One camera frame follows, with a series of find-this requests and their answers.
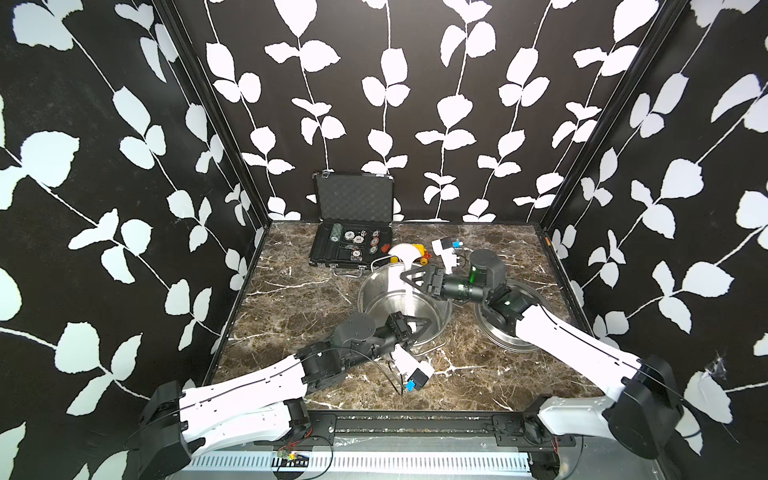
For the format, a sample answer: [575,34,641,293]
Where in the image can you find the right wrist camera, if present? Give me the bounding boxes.
[432,237,463,274]

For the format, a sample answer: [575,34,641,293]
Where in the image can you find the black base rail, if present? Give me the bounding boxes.
[274,410,577,451]

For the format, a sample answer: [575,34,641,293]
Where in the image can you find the stainless steel pot lid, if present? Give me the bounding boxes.
[474,280,551,353]

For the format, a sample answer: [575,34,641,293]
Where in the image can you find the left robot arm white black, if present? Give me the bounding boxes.
[128,311,433,479]

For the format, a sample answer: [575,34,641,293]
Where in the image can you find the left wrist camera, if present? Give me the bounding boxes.
[391,345,435,392]

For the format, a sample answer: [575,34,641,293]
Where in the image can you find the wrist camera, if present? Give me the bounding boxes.
[391,345,435,392]
[432,237,463,274]

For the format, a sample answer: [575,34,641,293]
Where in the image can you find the white perforated strip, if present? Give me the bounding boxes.
[185,451,531,476]

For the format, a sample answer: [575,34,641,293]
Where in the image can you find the white plastic ladle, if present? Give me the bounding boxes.
[388,243,422,297]

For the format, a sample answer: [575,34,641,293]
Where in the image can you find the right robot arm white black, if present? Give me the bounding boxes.
[400,249,684,459]

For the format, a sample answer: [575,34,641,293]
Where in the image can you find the black poker chip case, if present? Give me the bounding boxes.
[309,171,394,275]

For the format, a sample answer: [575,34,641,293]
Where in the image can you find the blue green chip stack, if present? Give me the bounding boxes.
[330,223,343,242]

